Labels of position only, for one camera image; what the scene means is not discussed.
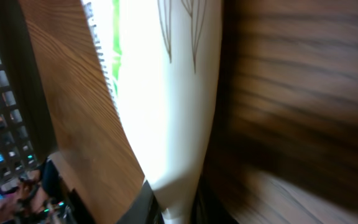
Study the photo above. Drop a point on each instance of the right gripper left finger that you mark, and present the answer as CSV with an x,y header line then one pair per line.
x,y
144,210

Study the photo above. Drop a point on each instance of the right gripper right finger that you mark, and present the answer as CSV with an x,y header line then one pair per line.
x,y
207,209

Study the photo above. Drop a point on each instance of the white tube with gold cap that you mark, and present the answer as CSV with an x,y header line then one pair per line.
x,y
160,60

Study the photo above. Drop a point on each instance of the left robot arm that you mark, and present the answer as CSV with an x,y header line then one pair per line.
x,y
42,197

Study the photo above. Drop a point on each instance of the grey plastic shopping basket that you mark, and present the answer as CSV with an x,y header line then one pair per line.
x,y
26,133

